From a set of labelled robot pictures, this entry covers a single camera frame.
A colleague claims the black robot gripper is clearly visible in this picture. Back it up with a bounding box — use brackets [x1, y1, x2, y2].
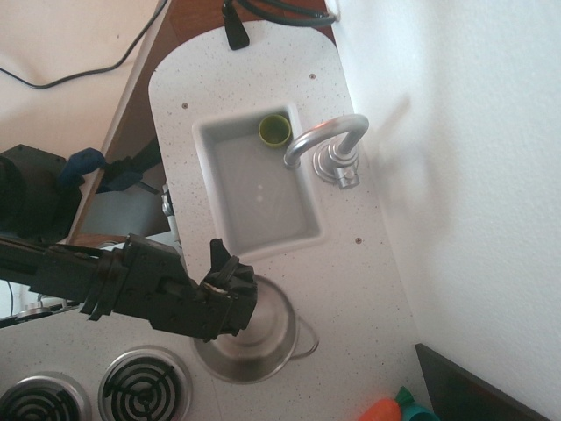
[112, 235, 258, 341]

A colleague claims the stainless steel pot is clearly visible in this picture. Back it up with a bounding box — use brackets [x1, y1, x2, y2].
[193, 275, 319, 384]

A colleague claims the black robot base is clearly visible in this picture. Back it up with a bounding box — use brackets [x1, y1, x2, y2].
[1, 145, 82, 244]

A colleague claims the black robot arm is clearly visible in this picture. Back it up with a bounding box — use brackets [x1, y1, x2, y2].
[1, 234, 258, 341]

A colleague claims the grey toy sink basin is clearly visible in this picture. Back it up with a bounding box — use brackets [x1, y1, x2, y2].
[193, 103, 327, 260]

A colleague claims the silver cabinet knob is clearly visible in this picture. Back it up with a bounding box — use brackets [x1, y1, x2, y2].
[161, 184, 175, 217]

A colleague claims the white speckled toy countertop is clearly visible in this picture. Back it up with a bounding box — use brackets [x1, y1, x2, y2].
[1, 22, 430, 420]

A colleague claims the right black stove burner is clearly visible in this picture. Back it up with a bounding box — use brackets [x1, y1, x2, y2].
[97, 346, 193, 420]

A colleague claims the black stove burner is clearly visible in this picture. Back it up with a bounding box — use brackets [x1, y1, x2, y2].
[1, 372, 92, 420]
[97, 346, 193, 420]

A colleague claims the blue clamp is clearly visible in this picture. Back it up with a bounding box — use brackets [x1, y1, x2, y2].
[57, 147, 143, 194]

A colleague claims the green plastic cup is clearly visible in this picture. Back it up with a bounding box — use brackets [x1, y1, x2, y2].
[258, 114, 292, 148]

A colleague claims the silver toy faucet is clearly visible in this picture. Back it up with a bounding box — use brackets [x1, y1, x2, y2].
[283, 114, 369, 189]

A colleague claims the orange toy carrot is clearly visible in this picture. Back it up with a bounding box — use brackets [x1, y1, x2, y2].
[359, 398, 401, 421]

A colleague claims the teal plastic toy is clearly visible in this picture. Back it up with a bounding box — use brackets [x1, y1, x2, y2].
[395, 386, 440, 421]

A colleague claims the left black stove burner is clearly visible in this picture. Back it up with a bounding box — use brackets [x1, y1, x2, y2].
[1, 372, 92, 420]

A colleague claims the black strap clip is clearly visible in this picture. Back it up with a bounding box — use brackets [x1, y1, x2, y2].
[221, 0, 250, 51]

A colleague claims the thin black floor cable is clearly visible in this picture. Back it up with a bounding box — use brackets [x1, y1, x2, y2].
[0, 0, 170, 91]

